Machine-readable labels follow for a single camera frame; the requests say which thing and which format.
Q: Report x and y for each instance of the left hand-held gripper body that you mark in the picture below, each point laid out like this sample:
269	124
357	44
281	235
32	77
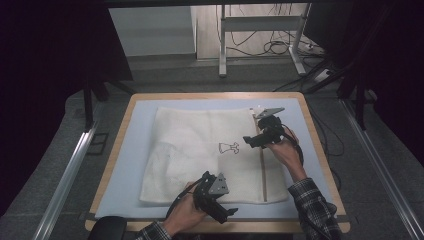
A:
210	193

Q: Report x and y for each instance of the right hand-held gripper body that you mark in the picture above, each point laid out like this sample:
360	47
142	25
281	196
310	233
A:
270	128

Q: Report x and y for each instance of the cream mesh laundry bag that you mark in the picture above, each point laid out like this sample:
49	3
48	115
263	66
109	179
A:
186	140

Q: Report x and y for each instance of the person's right hand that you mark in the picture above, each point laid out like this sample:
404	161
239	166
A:
287	153

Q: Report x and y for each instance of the person's left hand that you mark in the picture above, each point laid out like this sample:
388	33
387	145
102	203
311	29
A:
185	215

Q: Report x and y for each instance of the white power strip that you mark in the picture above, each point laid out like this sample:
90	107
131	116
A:
323	75

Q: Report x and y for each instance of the black metal stand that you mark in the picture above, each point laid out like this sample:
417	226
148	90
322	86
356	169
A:
359	106
88	106

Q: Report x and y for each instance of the wooden framed blue board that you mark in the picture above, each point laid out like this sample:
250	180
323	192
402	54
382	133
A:
140	115

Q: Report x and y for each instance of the black padded seat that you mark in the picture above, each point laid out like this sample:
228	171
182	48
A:
106	228

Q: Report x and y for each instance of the black floor grille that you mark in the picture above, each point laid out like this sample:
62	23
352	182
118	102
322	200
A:
98	144

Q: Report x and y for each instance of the dark curtain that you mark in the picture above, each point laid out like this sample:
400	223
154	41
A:
43	83
396	66

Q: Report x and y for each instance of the white metal desk frame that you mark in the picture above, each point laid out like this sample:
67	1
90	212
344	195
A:
222	40

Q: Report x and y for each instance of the aluminium rail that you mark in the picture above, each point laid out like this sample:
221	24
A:
63	186
383	173

